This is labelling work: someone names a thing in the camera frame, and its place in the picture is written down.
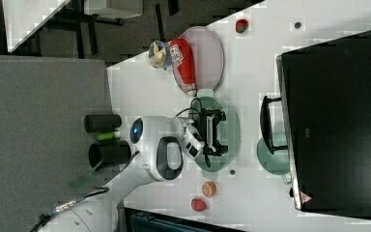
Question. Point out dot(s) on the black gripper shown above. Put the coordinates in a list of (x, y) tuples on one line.
[(211, 124)]

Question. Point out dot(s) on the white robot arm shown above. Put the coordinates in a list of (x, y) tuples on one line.
[(161, 143)]

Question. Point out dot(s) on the orange slice toy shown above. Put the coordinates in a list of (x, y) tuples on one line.
[(209, 189)]

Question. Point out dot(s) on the grey round plate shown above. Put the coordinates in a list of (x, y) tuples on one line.
[(208, 58)]

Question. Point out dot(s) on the red ketchup bottle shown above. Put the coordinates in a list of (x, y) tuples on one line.
[(185, 64)]

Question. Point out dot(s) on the red tomato toy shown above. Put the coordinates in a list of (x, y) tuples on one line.
[(198, 205)]

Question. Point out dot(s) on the beige plush toy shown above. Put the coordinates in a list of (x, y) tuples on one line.
[(158, 58)]

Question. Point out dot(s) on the green mug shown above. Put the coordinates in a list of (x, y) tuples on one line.
[(278, 162)]

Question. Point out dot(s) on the blue bowl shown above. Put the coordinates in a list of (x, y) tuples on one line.
[(168, 59)]

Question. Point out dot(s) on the large black cylinder container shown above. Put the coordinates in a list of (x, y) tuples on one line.
[(118, 152)]

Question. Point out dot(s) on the red strawberry toy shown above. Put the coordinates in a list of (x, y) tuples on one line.
[(241, 26)]

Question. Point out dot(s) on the small black cylinder container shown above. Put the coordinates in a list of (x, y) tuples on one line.
[(94, 123)]

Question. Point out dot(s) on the black toaster oven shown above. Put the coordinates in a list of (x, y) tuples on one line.
[(325, 93)]

